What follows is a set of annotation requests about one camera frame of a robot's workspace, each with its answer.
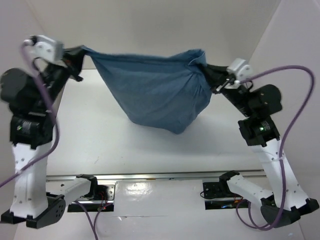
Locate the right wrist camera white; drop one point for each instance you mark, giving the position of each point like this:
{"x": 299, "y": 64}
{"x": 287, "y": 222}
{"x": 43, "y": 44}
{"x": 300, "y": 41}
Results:
{"x": 239, "y": 70}

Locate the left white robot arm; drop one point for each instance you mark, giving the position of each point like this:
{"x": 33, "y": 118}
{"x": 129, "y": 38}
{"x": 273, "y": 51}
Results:
{"x": 32, "y": 138}

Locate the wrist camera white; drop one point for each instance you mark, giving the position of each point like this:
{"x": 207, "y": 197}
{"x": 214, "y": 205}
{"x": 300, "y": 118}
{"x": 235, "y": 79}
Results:
{"x": 239, "y": 70}
{"x": 44, "y": 47}

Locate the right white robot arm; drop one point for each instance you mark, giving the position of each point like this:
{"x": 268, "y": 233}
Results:
{"x": 286, "y": 202}

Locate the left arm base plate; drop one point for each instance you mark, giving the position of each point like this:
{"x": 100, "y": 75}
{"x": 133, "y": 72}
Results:
{"x": 102, "y": 193}

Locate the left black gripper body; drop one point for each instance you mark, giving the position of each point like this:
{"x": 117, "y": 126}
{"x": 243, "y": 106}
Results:
{"x": 56, "y": 78}

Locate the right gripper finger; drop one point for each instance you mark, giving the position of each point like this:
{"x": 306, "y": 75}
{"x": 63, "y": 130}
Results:
{"x": 221, "y": 70}
{"x": 215, "y": 79}

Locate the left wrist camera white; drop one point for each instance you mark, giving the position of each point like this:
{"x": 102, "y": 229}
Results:
{"x": 44, "y": 47}

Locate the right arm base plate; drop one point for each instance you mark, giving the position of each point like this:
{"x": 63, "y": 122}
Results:
{"x": 217, "y": 190}

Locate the blue pillowcase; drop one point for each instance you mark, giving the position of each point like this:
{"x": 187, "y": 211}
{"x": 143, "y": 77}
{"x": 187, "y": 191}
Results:
{"x": 156, "y": 91}

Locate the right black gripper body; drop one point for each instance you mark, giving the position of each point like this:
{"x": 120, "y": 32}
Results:
{"x": 236, "y": 95}

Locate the aluminium rail front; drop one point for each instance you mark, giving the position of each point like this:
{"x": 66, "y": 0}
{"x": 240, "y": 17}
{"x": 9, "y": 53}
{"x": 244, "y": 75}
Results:
{"x": 159, "y": 176}

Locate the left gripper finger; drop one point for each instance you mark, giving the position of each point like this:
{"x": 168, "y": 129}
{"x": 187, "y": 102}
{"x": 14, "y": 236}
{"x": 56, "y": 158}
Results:
{"x": 74, "y": 52}
{"x": 74, "y": 66}

